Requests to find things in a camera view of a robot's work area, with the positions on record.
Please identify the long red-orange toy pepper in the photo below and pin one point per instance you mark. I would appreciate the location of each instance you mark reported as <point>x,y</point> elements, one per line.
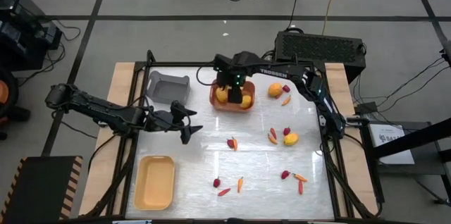
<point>224,192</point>

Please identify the clear plastic bin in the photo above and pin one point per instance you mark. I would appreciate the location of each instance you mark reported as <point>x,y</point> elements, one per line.
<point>168,90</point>

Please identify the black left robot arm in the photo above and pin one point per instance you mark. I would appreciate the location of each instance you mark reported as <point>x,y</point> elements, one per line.
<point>98,109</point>

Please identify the black computer case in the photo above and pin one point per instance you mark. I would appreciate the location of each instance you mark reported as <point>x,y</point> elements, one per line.
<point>324,48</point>

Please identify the black metal stand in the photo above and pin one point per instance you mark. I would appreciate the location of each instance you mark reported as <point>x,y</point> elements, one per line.
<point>423,137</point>

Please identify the yellow plastic basket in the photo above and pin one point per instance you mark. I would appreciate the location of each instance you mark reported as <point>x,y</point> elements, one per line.
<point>154,183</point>

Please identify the yellow item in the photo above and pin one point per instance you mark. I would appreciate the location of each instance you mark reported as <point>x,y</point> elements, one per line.
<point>286,100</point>

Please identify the orange plastic basket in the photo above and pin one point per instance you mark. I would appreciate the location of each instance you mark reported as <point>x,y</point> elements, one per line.
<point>232,107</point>

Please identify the small red toy pepper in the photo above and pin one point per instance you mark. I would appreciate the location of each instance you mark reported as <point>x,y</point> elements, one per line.
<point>230,143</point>
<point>216,182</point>
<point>287,131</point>
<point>285,174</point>
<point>286,88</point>

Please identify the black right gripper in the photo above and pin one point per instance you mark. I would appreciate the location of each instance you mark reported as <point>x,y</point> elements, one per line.
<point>230,77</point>

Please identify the orange and black round object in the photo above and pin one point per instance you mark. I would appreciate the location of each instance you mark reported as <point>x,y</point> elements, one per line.
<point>3,92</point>

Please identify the black mat striped edge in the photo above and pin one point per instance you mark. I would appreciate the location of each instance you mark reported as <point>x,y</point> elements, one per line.
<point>38,188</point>

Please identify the light wooden board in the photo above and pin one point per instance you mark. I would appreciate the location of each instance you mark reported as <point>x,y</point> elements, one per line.
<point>105,153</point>
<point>352,167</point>

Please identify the black equipment rack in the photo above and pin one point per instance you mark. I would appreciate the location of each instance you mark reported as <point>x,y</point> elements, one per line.
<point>21,34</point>

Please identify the yellow-orange toy mango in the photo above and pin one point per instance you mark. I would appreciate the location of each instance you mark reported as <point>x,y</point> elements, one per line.
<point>275,90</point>
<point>246,101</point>
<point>291,139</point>
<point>222,94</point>

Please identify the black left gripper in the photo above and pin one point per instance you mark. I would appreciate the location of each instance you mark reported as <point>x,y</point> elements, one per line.
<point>162,121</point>

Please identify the black metal table frame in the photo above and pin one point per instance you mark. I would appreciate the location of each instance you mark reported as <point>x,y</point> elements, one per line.
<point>176,64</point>

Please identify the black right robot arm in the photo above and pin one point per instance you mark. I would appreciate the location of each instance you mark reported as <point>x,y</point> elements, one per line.
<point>278,70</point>

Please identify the white printed paper sheet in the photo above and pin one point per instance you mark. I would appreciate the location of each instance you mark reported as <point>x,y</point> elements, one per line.
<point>391,146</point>

